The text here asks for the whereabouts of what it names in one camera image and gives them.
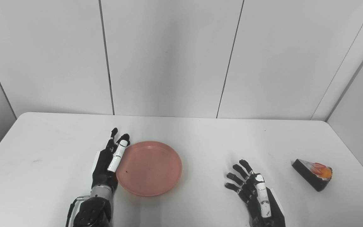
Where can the chocolate cake slice with fruit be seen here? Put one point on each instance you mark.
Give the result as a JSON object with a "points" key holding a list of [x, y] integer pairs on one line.
{"points": [[310, 176]]}

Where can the pink round plate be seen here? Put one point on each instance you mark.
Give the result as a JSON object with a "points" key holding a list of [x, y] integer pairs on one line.
{"points": [[151, 168]]}

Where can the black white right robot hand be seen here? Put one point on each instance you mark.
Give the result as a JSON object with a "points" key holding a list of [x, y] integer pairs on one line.
{"points": [[258, 205]]}

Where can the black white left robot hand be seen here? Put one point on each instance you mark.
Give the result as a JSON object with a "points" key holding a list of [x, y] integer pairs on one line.
{"points": [[102, 170]]}

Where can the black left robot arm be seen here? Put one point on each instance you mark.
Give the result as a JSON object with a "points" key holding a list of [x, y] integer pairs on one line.
{"points": [[93, 211]]}

